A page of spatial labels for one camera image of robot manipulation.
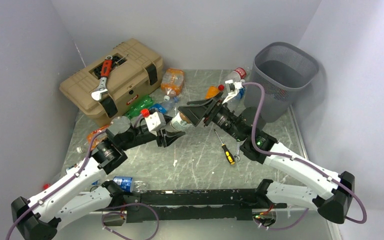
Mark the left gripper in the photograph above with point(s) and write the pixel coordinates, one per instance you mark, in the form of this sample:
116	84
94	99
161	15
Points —
168	137

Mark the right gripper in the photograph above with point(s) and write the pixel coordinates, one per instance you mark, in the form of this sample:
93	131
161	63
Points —
196	110

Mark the brown bottle green cap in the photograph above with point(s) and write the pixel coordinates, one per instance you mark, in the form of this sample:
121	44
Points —
178	123

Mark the clear bottle blue label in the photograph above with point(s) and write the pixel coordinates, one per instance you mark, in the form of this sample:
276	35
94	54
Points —
168	103

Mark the red label sauce bottle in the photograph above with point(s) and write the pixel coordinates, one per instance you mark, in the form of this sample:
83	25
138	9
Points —
277	94

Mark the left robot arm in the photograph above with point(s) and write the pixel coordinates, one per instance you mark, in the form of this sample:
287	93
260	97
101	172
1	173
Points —
41	216

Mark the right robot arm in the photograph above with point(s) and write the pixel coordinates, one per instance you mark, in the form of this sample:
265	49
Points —
328	192

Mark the grey mesh waste bin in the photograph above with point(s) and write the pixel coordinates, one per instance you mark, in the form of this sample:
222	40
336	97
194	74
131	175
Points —
284	71

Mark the orange juice bottle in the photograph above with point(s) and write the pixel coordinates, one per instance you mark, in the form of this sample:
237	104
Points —
211	92

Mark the blue label water bottle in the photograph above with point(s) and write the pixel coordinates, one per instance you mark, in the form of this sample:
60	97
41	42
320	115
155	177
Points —
233	105

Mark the large orange label bottle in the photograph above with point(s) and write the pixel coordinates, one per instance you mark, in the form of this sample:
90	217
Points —
172	83

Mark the green plastic bottle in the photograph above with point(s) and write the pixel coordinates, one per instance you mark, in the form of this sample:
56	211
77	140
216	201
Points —
144	103

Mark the clear bottle red cap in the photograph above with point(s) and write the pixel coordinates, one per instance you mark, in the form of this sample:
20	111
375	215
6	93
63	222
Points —
237	74

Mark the blue pepsi bottle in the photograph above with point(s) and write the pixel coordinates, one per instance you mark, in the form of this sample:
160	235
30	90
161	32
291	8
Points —
131	184

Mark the silver open-end wrench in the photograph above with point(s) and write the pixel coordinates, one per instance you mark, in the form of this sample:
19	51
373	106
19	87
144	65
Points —
236	155

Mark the yellow black screwdriver left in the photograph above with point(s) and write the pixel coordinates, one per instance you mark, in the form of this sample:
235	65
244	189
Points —
227	153

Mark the tan plastic toolbox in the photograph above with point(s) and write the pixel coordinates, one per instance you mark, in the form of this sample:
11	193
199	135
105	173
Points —
136	72

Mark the crushed orange label bottle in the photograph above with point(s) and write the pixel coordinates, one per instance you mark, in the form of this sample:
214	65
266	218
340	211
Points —
93	139

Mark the red adjustable wrench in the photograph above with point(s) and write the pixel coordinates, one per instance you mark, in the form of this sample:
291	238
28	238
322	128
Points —
101	90

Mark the small red cap bottle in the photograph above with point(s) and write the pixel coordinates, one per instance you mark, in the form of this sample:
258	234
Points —
46	186

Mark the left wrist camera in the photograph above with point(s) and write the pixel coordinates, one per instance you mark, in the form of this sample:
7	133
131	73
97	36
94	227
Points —
154	119

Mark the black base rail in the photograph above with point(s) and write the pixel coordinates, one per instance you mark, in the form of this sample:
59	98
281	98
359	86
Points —
238	203

